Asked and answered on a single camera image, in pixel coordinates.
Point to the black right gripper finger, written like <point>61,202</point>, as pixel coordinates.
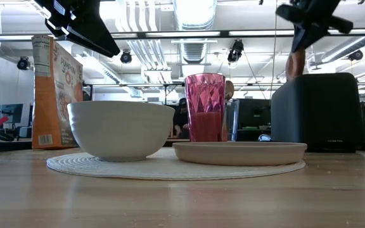
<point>306,36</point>

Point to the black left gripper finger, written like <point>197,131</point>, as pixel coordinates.
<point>93,31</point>

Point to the brown bagel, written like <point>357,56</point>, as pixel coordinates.
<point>295,65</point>

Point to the pumpkin cereal box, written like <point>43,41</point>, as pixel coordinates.
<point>51,104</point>

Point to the white ceramic bowl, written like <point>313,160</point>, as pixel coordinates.
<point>120,130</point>

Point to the red faceted tumbler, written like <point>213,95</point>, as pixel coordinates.
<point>205,107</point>

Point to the beige round plate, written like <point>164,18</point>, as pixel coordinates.
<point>239,153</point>

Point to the black two-slot toaster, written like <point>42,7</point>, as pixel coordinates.
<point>317,111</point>

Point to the black overhead rig bar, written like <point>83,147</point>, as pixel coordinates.
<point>170,34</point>

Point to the clear drinking glass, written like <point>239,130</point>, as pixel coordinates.
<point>233,120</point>

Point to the person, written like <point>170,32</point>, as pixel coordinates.
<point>181,117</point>

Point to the black ceiling camera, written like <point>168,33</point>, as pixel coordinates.
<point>355,55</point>
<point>125,57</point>
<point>235,50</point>
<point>23,63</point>

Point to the silver ceiling duct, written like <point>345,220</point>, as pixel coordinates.
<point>195,31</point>

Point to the dark wall monitor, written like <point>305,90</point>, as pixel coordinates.
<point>9,113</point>

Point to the black aluminium table frame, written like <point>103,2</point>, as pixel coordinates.
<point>5,145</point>

